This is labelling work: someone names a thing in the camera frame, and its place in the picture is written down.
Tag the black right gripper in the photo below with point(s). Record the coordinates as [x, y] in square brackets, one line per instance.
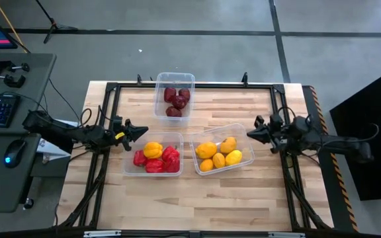
[278, 135]

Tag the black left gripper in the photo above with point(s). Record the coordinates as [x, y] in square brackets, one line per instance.
[127, 135]

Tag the clear plastic bin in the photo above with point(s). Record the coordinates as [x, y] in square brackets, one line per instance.
[174, 79]
[131, 140]
[210, 132]

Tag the orange-yellow bell pepper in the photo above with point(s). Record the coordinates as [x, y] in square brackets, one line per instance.
[152, 150]

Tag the red bell pepper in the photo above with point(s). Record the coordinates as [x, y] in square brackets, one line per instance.
[174, 165]
[170, 152]
[140, 158]
[154, 166]

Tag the yellow pepper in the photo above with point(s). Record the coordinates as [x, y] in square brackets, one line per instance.
[228, 144]

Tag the yellow lemon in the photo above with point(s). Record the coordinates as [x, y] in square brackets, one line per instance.
[233, 157]

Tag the dark red apple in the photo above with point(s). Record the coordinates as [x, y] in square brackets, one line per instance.
[179, 102]
[169, 93]
[173, 112]

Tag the small orange fruit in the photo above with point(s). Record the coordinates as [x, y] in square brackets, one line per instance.
[219, 160]

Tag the oval orange fruit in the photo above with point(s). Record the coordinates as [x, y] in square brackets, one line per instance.
[206, 165]

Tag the dark red pepper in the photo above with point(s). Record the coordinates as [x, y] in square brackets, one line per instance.
[185, 93]

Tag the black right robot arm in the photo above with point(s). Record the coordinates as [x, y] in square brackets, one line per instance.
[342, 147]

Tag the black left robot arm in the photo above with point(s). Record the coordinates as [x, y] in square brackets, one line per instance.
[61, 132]

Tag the yellow tape tag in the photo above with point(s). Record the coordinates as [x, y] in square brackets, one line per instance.
[120, 135]

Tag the black table clamp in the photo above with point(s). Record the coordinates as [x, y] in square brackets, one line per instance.
[244, 78]
[139, 79]

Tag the black angled desk support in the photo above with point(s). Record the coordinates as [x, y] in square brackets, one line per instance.
[58, 147]

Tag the white paper sheet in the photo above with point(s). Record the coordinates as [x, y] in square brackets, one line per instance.
[50, 151]

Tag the black orange hazard strip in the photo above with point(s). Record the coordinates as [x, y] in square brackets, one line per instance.
[331, 191]

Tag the grey desk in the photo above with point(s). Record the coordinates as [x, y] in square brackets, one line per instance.
[28, 82]

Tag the black panel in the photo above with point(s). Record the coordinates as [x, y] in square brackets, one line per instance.
[375, 172]

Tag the black computer mouse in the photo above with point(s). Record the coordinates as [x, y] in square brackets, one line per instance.
[14, 152]

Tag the black desk knob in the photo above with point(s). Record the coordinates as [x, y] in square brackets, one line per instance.
[28, 202]

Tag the black tripod stand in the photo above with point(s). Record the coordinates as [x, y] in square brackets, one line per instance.
[54, 25]

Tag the black c-clamp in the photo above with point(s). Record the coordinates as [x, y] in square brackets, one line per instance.
[10, 80]
[12, 66]

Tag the yellow pole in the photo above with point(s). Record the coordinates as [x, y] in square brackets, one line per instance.
[8, 21]

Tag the black aluminium table frame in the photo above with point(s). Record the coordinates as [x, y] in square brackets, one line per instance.
[227, 85]

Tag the silver metal bracket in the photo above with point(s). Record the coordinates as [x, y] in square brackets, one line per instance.
[286, 235]
[102, 233]

